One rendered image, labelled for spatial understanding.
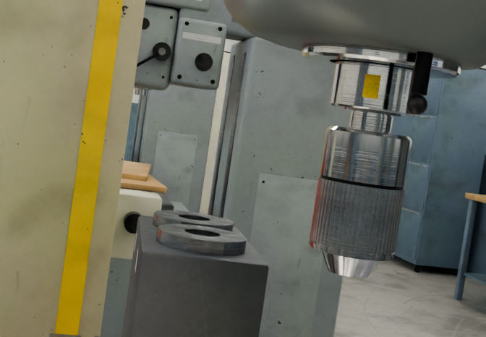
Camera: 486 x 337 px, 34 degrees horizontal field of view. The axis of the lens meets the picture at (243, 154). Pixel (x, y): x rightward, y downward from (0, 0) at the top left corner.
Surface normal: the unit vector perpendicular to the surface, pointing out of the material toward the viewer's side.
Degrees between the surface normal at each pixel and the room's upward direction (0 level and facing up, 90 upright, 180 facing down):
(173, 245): 90
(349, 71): 90
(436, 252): 90
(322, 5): 134
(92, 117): 90
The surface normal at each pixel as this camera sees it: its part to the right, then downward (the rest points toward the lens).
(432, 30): 0.14, 0.62
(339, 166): -0.64, -0.05
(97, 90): 0.26, 0.09
